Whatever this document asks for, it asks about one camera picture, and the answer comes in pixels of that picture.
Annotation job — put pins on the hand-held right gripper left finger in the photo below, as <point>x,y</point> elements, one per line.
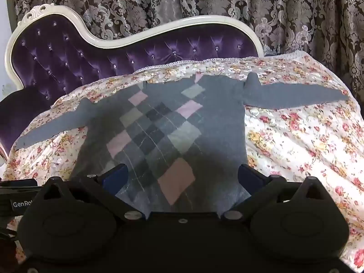
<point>116,178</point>

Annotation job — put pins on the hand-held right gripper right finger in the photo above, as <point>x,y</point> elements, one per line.
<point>248,176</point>

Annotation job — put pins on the grey argyle sweater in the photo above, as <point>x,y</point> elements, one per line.
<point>167,125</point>

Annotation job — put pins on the floral blanket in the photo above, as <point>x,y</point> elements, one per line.
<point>301,145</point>

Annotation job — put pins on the purple tufted sofa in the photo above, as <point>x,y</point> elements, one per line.
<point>71,54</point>

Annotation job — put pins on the brown damask curtain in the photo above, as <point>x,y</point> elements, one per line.
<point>256,2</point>

